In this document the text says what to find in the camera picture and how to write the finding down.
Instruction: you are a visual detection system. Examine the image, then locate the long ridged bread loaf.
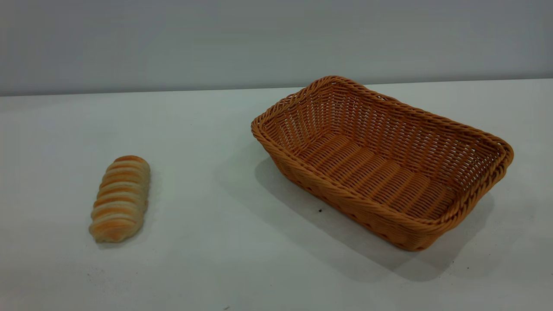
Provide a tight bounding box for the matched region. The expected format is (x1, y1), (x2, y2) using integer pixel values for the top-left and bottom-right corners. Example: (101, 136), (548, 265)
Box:
(89, 155), (151, 243)

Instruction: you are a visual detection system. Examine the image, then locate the orange woven wicker basket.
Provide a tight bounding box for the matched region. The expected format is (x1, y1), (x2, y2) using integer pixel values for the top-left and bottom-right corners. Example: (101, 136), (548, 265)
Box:
(251, 76), (515, 252)

